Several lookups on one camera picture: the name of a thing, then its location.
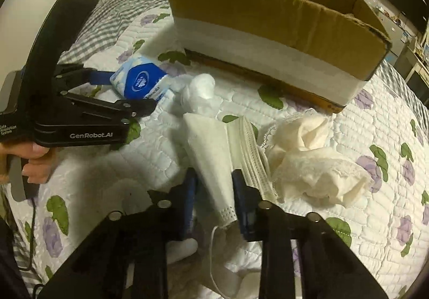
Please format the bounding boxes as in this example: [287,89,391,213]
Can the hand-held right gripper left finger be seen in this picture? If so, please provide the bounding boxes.
[37,168,199,299]

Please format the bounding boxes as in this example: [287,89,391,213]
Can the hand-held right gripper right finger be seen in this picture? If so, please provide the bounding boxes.
[231,169,391,299]

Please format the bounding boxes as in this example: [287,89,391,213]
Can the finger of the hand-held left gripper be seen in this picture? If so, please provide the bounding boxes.
[62,90,158,126]
[53,63,114,86]

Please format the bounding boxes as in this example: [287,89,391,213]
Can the blue white tissue packet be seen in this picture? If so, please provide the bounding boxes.
[110,54,175,107]

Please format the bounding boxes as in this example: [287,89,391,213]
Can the brown cardboard box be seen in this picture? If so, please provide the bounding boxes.
[166,0,393,115]

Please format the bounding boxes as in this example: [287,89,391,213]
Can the small white soft piece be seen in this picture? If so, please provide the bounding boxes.
[167,238,199,265]

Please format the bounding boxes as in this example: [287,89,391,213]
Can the person's left hand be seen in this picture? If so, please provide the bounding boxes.
[0,143,53,184]

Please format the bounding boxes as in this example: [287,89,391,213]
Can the pleated white face mask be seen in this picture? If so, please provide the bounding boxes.
[228,116,279,205]

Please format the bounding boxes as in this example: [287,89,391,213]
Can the grey checked bed sheet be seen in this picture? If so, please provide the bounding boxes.
[58,0,172,65]

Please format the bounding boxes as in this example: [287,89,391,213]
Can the white cotton wad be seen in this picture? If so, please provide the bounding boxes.
[177,73,216,116]

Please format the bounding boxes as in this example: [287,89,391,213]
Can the cream lace cloth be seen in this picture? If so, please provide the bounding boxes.
[261,109,373,209]

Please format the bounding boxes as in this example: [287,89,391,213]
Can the white floral quilt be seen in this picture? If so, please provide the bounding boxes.
[0,0,429,299]

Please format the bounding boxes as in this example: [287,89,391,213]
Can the cluttered shelf unit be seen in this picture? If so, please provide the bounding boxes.
[379,1,429,93]

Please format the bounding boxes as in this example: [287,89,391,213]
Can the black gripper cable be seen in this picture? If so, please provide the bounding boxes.
[19,197,45,299]

